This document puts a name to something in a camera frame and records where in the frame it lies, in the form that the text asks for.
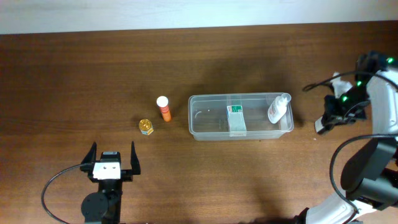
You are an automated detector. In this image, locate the small jar gold lid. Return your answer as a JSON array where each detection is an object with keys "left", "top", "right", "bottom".
[{"left": 139, "top": 119, "right": 154, "bottom": 135}]

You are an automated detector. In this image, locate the white spray bottle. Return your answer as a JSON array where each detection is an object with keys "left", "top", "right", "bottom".
[{"left": 267, "top": 93, "right": 291, "bottom": 124}]

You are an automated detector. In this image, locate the dark bottle white cap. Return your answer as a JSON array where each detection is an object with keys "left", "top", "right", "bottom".
[{"left": 314, "top": 118, "right": 329, "bottom": 135}]

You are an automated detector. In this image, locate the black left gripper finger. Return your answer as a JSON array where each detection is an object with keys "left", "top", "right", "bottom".
[
  {"left": 130, "top": 141, "right": 141, "bottom": 175},
  {"left": 81, "top": 142, "right": 97, "bottom": 164}
]

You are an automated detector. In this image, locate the orange tablet tube white cap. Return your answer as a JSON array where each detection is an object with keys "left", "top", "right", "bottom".
[{"left": 156, "top": 96, "right": 172, "bottom": 122}]

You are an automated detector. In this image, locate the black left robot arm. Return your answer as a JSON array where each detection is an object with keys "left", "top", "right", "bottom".
[{"left": 80, "top": 142, "right": 141, "bottom": 223}]

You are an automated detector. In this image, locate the white green medicine box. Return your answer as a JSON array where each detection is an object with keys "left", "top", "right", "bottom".
[{"left": 226, "top": 105, "right": 247, "bottom": 137}]

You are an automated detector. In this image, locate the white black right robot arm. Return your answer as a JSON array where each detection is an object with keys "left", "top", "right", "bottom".
[{"left": 293, "top": 51, "right": 397, "bottom": 223}]

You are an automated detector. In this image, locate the clear plastic container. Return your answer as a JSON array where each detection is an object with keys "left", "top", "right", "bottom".
[{"left": 188, "top": 93, "right": 294, "bottom": 141}]

